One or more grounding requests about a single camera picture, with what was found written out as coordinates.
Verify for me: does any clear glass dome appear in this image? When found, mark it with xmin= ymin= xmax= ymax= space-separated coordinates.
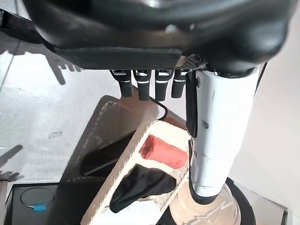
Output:
xmin=168 ymin=181 xmax=242 ymax=225

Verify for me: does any black cloth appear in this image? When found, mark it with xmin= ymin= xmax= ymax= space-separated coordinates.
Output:
xmin=109 ymin=165 xmax=177 ymax=214

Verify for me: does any thin black cable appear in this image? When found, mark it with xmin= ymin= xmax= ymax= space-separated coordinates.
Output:
xmin=150 ymin=97 xmax=168 ymax=120

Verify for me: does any red rolled cloth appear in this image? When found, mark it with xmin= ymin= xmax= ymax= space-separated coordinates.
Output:
xmin=140 ymin=137 xmax=189 ymax=169

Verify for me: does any beige fabric laundry basket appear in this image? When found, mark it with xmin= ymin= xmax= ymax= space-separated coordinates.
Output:
xmin=60 ymin=95 xmax=195 ymax=225

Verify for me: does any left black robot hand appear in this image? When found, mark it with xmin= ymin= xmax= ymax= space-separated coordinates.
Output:
xmin=22 ymin=0 xmax=295 ymax=205

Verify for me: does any black washing machine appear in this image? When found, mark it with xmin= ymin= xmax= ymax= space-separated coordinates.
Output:
xmin=4 ymin=182 xmax=96 ymax=225

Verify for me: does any blue tape piece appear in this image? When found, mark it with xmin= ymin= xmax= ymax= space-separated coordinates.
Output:
xmin=33 ymin=200 xmax=47 ymax=211

